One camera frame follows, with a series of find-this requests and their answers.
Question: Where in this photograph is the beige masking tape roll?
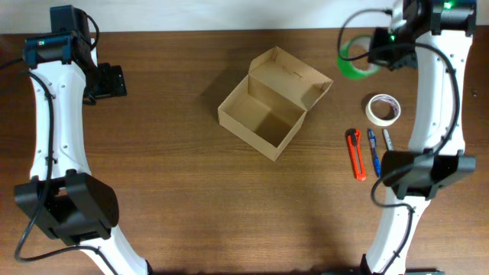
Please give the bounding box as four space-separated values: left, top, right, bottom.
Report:
365 94 401 127

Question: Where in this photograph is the green tape roll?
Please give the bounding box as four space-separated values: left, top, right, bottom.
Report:
337 35 381 80

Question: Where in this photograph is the orange utility knife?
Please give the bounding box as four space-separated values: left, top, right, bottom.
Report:
345 128 367 182

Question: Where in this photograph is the brown cardboard box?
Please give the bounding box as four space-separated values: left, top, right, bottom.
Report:
217 47 333 161

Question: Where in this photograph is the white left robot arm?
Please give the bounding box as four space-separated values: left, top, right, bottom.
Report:
15 5 152 274

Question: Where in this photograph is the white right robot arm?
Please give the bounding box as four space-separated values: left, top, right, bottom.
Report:
360 0 477 274

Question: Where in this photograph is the blue pen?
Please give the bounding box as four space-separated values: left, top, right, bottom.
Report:
368 128 381 178

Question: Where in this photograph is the black permanent marker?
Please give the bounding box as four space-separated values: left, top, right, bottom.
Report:
383 129 394 150

